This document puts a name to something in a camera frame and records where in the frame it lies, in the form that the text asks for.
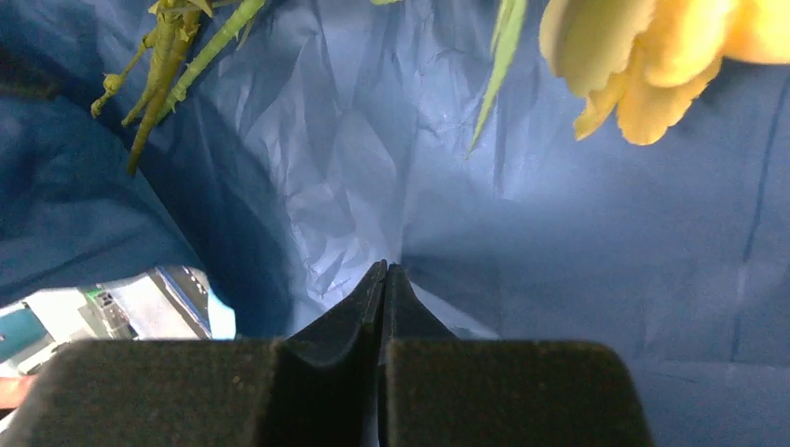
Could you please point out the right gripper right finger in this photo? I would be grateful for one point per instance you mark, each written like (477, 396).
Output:
(436, 389)

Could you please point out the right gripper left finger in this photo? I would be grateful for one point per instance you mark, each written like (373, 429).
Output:
(314, 388)

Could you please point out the blue wrapping paper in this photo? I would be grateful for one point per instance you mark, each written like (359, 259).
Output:
(336, 137)

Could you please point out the yellow flower stem bunch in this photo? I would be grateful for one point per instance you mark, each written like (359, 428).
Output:
(646, 62)

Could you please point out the artificial flower bunch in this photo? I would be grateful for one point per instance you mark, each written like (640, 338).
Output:
(170, 75)

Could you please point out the grey network switch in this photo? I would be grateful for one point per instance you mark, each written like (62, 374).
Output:
(182, 308)

